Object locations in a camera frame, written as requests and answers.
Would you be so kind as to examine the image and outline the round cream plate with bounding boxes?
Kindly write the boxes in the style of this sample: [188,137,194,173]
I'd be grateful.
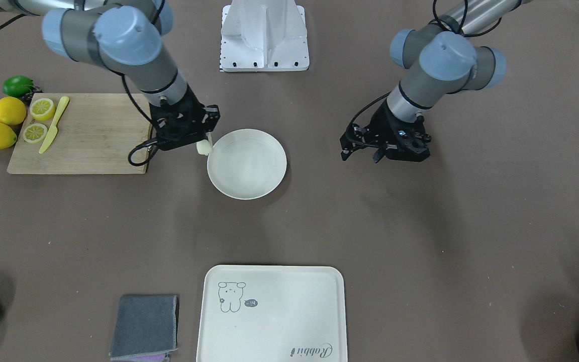
[207,129,288,200]

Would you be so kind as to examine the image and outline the wooden cutting board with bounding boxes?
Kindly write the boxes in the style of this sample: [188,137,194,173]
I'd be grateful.
[7,93,151,174]

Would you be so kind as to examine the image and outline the lower lemon half slice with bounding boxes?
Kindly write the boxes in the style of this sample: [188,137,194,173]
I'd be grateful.
[20,122,48,144]

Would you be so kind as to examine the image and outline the lemon half slice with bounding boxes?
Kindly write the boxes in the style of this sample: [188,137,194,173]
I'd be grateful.
[29,97,57,122]
[20,122,48,144]

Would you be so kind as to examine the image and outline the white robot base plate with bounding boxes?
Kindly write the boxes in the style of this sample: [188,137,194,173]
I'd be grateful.
[219,1,310,72]

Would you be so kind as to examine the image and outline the dark purple grapes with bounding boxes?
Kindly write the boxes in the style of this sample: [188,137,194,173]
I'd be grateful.
[20,86,43,106]

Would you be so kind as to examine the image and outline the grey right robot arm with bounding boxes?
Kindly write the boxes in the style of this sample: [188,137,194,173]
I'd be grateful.
[0,1,219,151]

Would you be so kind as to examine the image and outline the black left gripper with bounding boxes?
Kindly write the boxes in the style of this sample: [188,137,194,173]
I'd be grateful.
[340,100,431,163]

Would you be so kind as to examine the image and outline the upper lemon half slice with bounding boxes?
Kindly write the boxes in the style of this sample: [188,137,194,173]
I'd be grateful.
[29,97,57,122]

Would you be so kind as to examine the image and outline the upper whole yellow lemon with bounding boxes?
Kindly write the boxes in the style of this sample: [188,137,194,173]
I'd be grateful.
[0,96,27,126]

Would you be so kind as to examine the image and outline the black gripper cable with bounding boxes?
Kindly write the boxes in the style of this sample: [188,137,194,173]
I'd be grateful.
[349,92,391,132]

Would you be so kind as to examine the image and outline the yellow plastic knife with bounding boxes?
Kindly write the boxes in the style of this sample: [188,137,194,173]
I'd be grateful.
[38,96,70,154]

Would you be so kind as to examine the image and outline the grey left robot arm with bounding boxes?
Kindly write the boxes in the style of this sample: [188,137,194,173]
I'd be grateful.
[340,1,523,163]

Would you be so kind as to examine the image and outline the green lime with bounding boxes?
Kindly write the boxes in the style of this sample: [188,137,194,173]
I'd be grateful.
[2,75,35,98]

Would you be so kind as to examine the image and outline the cream rabbit print tray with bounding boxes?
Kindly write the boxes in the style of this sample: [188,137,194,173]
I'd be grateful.
[196,265,348,361]

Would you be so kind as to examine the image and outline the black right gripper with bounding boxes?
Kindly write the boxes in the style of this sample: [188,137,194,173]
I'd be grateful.
[150,94,220,151]

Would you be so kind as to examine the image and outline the folded grey cloth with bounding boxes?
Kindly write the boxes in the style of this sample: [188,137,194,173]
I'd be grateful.
[110,294,178,361]

